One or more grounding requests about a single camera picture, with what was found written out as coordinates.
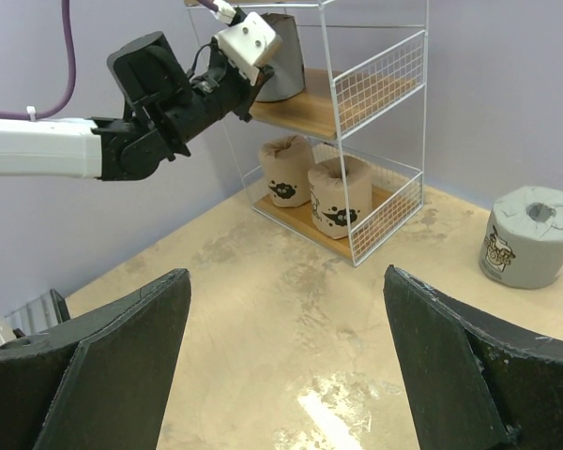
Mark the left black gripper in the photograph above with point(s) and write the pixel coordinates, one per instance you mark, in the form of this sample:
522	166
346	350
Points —
222	89

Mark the white wire wooden shelf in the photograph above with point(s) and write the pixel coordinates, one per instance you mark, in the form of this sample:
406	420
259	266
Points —
366	70

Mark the grey paper roll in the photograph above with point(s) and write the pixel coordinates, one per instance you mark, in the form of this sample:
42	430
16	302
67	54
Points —
288	65
523	243

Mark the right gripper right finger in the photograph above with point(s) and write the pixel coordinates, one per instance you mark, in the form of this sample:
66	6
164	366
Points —
473	381

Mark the brown paper roll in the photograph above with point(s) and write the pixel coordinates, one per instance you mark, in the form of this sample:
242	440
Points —
335	203
285	163

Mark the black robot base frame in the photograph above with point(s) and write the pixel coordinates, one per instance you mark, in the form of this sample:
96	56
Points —
43	313

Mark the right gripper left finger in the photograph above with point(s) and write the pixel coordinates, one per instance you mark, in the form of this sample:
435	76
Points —
100	380

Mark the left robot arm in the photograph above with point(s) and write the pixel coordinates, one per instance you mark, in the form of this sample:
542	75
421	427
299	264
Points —
166	107

